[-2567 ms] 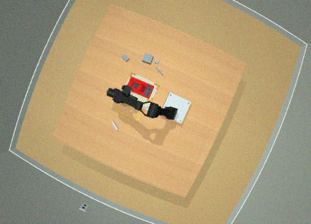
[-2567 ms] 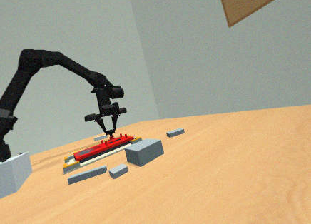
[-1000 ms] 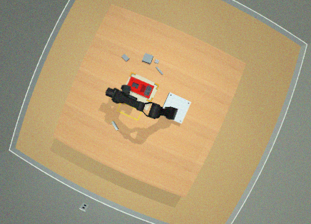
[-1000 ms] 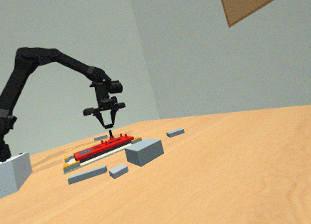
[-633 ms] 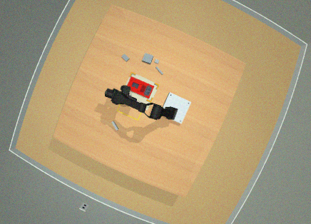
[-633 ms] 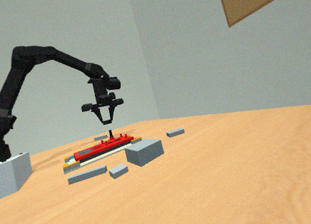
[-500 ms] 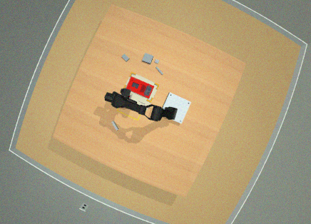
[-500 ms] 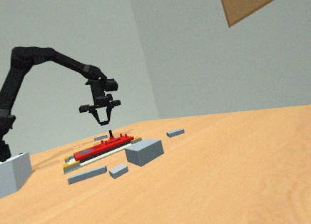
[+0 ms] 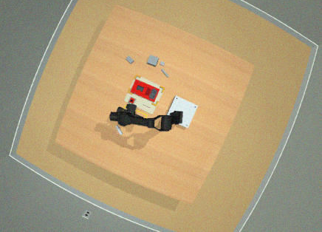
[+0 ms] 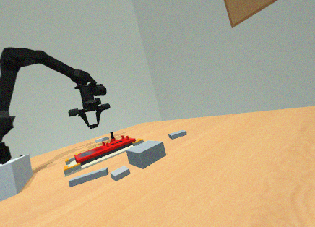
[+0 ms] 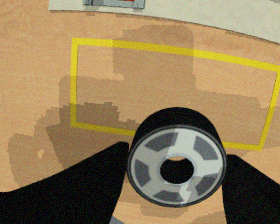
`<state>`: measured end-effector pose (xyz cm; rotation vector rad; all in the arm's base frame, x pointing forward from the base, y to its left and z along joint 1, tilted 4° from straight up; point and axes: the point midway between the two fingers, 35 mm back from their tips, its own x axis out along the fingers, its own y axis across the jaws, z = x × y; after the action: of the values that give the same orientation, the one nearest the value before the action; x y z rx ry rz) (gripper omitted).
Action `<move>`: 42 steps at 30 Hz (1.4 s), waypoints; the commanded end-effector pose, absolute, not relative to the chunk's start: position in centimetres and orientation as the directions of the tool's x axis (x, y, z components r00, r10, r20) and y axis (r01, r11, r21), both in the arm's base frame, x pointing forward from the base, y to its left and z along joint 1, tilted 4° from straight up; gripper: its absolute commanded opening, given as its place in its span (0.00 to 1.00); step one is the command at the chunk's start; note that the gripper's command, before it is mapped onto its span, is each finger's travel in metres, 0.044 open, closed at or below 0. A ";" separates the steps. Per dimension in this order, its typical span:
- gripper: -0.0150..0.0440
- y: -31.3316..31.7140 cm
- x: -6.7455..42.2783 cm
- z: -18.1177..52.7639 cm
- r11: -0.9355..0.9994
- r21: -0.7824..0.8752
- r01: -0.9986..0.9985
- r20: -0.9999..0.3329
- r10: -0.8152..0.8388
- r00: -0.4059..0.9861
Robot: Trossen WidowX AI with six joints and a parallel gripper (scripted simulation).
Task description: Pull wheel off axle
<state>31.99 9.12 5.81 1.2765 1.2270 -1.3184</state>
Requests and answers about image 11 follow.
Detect yellow rectangular outline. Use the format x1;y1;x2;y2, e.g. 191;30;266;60
70;37;280;151

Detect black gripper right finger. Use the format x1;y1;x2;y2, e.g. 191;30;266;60
221;153;280;224

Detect black tyre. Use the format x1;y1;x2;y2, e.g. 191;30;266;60
126;107;227;208

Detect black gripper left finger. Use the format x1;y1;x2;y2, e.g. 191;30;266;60
0;142;130;224

